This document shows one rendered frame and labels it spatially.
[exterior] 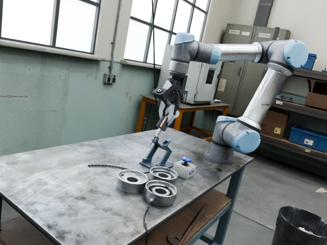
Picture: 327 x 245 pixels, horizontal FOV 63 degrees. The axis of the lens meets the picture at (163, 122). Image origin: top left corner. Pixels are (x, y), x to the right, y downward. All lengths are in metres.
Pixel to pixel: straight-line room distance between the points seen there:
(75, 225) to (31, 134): 1.86
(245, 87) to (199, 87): 1.69
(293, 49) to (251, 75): 3.45
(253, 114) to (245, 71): 3.50
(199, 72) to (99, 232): 2.60
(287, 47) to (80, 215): 1.00
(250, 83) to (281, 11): 1.23
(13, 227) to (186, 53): 0.90
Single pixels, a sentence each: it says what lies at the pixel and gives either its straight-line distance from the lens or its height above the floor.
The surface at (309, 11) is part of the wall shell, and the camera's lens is 4.95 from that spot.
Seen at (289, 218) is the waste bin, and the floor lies 0.34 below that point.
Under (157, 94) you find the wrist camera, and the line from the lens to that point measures 1.00.
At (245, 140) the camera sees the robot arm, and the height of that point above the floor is 0.97.
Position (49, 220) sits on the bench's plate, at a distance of 0.76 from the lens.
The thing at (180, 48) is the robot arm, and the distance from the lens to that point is 1.05.
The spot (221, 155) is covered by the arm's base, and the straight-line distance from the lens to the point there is 1.36.
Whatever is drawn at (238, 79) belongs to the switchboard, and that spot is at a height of 1.17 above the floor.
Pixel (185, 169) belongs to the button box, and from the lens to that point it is 1.08.
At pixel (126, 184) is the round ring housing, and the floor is 0.83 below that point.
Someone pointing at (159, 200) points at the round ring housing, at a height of 0.82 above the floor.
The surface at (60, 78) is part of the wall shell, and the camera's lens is 2.55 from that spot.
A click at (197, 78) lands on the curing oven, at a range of 3.13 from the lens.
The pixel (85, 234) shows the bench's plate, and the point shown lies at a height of 0.80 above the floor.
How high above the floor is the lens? 1.24
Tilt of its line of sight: 13 degrees down
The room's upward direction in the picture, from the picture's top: 12 degrees clockwise
